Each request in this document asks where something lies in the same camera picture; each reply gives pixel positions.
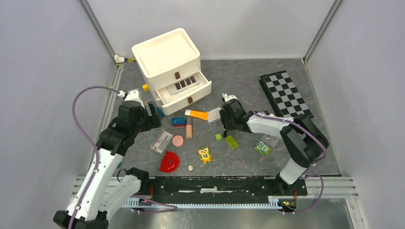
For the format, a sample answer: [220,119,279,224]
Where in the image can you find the pink round sponge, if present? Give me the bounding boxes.
[172,135,184,147]

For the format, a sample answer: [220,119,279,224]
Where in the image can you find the false eyelash case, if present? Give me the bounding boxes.
[150,129,173,154]

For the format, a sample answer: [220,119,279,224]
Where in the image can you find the red arch brick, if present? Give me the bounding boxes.
[159,151,180,173]

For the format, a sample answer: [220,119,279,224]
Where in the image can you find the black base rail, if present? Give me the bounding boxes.
[137,176,308,204]

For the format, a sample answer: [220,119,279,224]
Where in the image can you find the yellow small cube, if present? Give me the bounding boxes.
[142,84,149,92]

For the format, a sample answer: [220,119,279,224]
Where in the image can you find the small lime green cube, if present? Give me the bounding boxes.
[215,134,222,141]

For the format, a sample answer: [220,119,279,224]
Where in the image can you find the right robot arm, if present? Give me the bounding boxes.
[220,98,329,195]

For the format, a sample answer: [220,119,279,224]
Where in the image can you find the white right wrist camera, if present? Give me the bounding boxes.
[222,93,237,104]

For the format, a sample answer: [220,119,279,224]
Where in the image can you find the eyeshadow palette in drawer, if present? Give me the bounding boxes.
[167,74,202,96]

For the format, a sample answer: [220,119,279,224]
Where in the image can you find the white corner block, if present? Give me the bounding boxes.
[114,54,126,64]

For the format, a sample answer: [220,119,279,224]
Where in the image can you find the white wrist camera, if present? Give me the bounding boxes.
[118,89,145,108]
[222,93,237,104]

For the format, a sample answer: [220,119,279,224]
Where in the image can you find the lime green flat brick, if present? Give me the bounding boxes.
[225,135,239,150]

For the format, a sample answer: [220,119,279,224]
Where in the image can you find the clear packet white strips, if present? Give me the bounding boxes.
[207,107,221,123]

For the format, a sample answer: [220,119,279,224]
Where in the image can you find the black grey chessboard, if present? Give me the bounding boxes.
[258,71,313,118]

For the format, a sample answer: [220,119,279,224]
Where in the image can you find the blue flat brick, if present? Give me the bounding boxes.
[156,107,165,118]

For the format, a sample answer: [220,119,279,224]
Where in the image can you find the beige foundation bottle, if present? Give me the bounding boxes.
[185,116,193,140]

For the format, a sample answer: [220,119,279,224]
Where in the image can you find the clear plastic bag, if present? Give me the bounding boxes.
[261,135,280,148]

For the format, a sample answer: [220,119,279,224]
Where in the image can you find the orange cream tube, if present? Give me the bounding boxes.
[184,109,209,121]

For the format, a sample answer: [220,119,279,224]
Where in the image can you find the blue red duplo brick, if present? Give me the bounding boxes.
[171,117,186,127]

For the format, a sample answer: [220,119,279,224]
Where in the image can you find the white three-drawer organizer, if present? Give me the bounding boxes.
[132,28,212,115]

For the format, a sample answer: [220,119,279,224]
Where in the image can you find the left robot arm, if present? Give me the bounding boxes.
[53,101,161,229]

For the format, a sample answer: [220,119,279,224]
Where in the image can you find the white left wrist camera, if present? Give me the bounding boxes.
[118,89,145,108]

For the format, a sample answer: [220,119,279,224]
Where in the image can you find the yellow owl brick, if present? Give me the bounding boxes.
[198,147,212,163]

